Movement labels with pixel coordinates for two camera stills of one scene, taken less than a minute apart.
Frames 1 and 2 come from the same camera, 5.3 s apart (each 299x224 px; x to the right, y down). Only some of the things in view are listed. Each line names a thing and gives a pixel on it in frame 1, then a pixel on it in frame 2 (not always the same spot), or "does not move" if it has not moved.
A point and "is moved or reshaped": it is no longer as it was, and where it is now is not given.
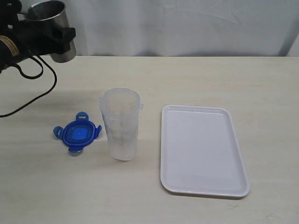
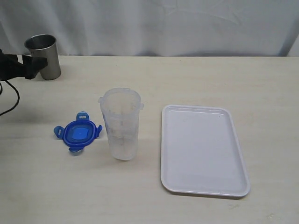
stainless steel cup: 54,12 is moved or reshaped
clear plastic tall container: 120,107 does not move
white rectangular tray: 201,152 does not move
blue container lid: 78,134 does not move
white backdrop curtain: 184,28 does not move
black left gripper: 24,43 to 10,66
